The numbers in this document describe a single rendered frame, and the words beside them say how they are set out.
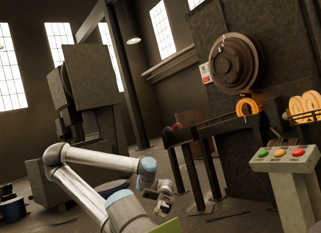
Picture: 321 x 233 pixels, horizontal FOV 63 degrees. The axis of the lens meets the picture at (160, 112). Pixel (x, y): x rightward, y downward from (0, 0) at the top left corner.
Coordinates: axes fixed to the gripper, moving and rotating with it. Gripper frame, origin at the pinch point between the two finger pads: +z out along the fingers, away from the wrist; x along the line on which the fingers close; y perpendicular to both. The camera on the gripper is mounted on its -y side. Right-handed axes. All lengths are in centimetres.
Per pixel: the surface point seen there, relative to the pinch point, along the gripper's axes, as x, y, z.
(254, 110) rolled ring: -65, 41, -78
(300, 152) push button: -54, 37, 23
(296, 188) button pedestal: -41, 42, 22
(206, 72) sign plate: -81, -2, -123
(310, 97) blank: -80, 48, -19
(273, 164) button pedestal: -45, 32, 19
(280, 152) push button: -50, 33, 17
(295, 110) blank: -73, 52, -39
